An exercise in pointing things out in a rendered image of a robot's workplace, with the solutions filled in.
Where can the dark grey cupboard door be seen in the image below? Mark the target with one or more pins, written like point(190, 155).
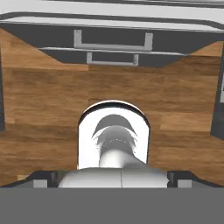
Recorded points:
point(216, 122)

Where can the small dark grey drawer front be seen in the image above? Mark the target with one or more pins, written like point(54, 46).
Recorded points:
point(157, 59)

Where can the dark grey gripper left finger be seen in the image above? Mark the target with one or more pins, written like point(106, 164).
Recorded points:
point(43, 176)

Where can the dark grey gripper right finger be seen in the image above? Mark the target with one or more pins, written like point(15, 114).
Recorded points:
point(180, 175)

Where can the white rounded cylinder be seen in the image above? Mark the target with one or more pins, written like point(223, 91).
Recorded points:
point(113, 140)

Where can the large dark grey drawer front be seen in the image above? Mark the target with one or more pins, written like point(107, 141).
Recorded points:
point(35, 36)

